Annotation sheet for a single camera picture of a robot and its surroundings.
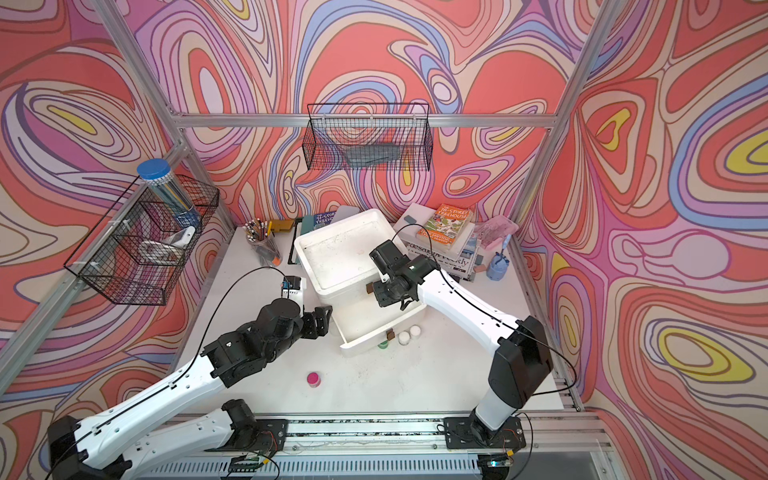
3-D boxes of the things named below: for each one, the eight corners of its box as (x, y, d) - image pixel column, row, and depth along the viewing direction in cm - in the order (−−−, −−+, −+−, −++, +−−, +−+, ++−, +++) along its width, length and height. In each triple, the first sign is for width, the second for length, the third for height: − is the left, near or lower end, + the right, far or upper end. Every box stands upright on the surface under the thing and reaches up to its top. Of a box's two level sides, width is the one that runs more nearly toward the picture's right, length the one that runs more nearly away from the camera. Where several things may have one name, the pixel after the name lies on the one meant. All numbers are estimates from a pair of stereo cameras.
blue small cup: (495, 283, 103) (502, 269, 97) (482, 273, 106) (488, 258, 100) (504, 276, 105) (512, 262, 99) (491, 266, 108) (498, 251, 102)
